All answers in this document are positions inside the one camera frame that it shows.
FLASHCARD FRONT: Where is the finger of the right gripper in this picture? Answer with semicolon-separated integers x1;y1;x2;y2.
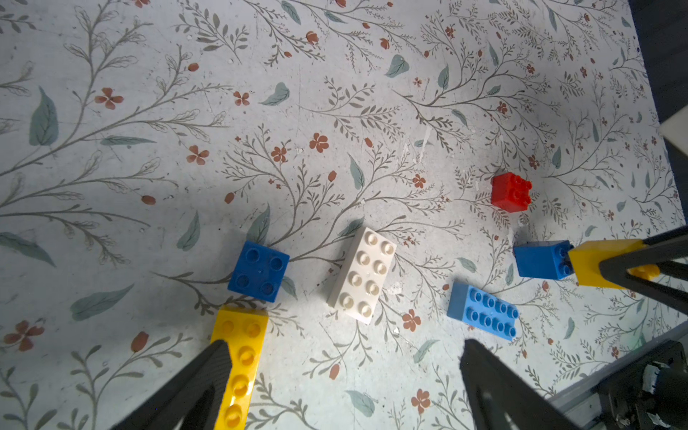
612;271;688;315
599;226;687;282

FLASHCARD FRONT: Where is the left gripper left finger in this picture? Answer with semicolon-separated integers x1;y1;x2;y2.
114;340;232;429

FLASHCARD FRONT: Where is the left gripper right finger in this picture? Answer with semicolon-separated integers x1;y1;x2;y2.
460;340;576;429

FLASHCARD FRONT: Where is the small yellow lego brick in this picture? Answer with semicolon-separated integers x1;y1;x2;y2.
568;238;661;290

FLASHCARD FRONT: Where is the light blue long lego brick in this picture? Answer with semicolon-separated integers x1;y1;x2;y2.
447;282;520;341

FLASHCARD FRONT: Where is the long yellow lego brick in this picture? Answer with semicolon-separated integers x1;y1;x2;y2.
211;307;269;429

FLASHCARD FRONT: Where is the dark blue square lego brick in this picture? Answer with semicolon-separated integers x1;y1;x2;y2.
228;241;290;303

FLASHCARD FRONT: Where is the red lego brick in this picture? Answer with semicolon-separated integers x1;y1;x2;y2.
491;172;532;213

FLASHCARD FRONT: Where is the white lego brick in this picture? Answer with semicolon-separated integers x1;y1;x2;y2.
328;228;396;324

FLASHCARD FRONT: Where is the floral table mat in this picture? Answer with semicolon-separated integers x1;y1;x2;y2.
1;1;685;429

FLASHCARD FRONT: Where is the aluminium front rail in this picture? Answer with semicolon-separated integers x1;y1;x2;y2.
550;322;687;429

